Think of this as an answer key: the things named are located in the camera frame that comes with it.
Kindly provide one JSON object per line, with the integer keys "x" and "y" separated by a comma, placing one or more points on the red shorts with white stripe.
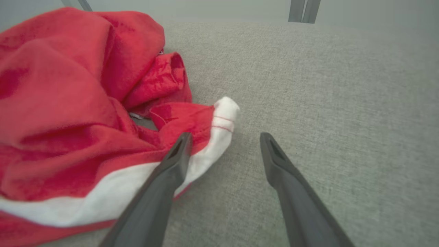
{"x": 68, "y": 103}

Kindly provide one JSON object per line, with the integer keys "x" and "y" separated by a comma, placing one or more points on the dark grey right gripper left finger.
{"x": 154, "y": 206}

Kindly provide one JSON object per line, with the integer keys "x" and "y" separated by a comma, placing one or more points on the grey fabric sofa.
{"x": 325, "y": 85}

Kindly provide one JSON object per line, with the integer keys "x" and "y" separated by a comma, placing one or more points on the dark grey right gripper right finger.
{"x": 301, "y": 212}

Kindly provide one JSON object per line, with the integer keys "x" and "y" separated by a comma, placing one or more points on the grey partition post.
{"x": 77, "y": 4}
{"x": 304, "y": 10}

